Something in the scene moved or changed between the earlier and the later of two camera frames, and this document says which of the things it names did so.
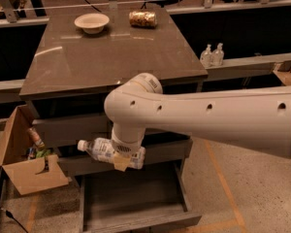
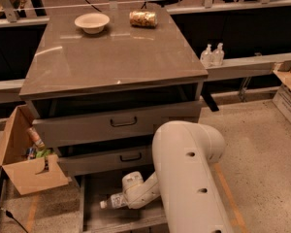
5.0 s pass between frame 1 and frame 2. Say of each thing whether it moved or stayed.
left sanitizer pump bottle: stayed
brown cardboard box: stayed
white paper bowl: stayed
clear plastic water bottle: moved
